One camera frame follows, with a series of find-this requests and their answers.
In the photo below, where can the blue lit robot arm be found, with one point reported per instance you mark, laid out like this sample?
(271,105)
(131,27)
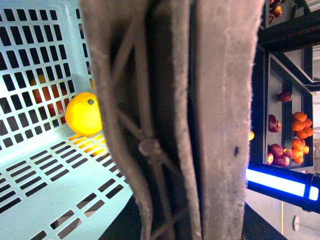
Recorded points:
(296,188)

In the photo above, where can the light blue plastic basket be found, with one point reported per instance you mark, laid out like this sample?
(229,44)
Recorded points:
(54,184)

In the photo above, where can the red apple pile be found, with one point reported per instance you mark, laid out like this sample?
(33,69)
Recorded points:
(276,154)

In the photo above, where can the yellow lemon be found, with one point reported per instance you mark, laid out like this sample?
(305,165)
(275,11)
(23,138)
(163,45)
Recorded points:
(83,115)

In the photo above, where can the orange tangerine pile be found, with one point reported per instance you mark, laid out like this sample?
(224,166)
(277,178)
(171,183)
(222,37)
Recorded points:
(302,131)

